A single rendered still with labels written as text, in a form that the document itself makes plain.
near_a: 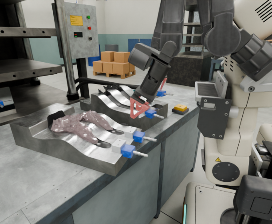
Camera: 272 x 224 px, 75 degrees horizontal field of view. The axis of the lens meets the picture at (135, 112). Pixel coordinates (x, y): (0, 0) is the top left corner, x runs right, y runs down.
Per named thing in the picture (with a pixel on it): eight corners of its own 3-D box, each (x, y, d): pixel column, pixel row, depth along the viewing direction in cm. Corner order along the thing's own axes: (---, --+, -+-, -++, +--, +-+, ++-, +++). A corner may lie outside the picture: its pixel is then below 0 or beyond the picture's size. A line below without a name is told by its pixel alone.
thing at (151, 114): (166, 121, 86) (167, 111, 84) (160, 125, 83) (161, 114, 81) (144, 114, 94) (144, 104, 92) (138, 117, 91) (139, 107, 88)
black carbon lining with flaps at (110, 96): (153, 106, 102) (154, 90, 99) (136, 115, 91) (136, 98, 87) (112, 94, 123) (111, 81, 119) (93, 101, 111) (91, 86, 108)
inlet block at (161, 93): (175, 98, 100) (175, 89, 98) (170, 100, 96) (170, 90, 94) (155, 96, 108) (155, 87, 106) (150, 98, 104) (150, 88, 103)
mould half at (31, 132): (142, 139, 83) (142, 118, 79) (115, 176, 61) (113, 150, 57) (59, 121, 101) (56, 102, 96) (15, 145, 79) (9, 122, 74)
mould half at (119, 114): (167, 117, 106) (168, 95, 100) (139, 134, 87) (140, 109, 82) (109, 99, 135) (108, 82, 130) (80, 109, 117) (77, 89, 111)
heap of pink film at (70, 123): (116, 126, 82) (115, 111, 79) (93, 147, 67) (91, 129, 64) (71, 117, 91) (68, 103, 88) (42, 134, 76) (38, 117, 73)
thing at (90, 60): (104, 65, 802) (103, 44, 767) (94, 66, 758) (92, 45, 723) (95, 64, 834) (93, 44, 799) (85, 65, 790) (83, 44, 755)
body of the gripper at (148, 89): (132, 94, 56) (142, 74, 52) (140, 86, 65) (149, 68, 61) (150, 105, 55) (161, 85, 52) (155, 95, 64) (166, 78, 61)
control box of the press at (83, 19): (108, 154, 203) (98, 5, 145) (87, 167, 182) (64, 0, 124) (96, 146, 216) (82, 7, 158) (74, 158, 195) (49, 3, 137)
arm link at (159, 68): (171, 65, 51) (173, 62, 56) (151, 54, 52) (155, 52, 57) (159, 86, 54) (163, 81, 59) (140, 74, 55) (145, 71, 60)
